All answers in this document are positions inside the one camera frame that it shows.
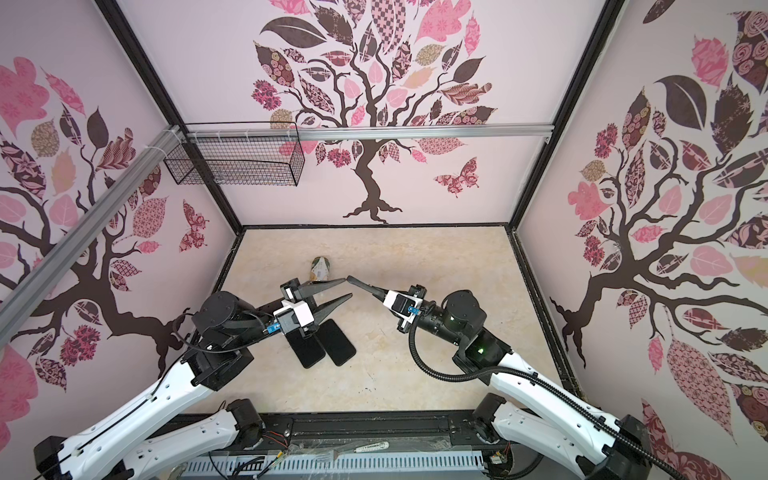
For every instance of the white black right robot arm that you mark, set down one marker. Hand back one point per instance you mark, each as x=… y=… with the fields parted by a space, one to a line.
x=525 y=407

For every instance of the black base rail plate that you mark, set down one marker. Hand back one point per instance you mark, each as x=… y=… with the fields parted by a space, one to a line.
x=330 y=435

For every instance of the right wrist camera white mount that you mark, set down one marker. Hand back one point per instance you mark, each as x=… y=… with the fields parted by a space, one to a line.
x=392 y=303

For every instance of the black smartphone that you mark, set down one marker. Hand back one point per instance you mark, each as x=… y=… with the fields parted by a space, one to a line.
x=335 y=343

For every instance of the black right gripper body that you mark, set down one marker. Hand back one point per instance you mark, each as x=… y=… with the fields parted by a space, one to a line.
x=422 y=296

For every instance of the crushed green drink can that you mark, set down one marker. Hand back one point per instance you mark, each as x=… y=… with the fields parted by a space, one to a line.
x=320 y=269

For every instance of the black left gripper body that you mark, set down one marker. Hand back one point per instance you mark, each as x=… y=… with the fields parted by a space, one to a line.
x=290 y=290

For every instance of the black wire basket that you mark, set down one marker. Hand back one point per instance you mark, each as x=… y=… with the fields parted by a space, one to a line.
x=259 y=153

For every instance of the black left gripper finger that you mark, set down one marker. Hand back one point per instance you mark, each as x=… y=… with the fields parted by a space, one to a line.
x=323 y=311
x=312 y=288

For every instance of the aluminium rail back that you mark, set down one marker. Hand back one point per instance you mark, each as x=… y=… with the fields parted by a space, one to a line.
x=372 y=133

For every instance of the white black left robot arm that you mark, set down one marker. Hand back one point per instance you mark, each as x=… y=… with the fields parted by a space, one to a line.
x=126 y=445

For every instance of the aluminium rail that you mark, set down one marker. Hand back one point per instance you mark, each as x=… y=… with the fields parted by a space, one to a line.
x=24 y=299
x=372 y=133

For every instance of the black phone case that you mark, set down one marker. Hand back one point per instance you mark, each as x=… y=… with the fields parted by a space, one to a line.
x=308 y=350

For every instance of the aluminium rail left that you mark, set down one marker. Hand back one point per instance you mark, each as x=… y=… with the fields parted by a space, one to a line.
x=24 y=299

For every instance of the white slotted cable duct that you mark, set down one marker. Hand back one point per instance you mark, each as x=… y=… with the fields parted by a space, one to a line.
x=344 y=466

